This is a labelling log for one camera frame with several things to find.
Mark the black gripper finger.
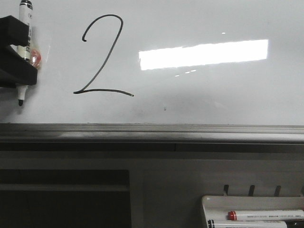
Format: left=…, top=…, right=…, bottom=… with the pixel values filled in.
left=0, top=15, right=29, bottom=47
left=0, top=46, right=38, bottom=88

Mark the red round magnet with tape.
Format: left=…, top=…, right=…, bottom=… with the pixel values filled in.
left=30, top=47, right=42, bottom=69

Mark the black whiteboard marker pen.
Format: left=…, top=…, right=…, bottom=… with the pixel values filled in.
left=16, top=0, right=33, bottom=106

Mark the black capped whiteboard marker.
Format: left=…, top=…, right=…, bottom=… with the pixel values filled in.
left=207, top=219, right=287, bottom=228

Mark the red capped whiteboard marker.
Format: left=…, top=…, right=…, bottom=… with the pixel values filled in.
left=227, top=209, right=304, bottom=221

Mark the white plastic marker tray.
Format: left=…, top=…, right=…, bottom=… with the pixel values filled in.
left=200, top=195, right=304, bottom=228

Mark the white whiteboard with aluminium frame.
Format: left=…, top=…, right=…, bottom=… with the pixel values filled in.
left=0, top=0, right=304, bottom=144

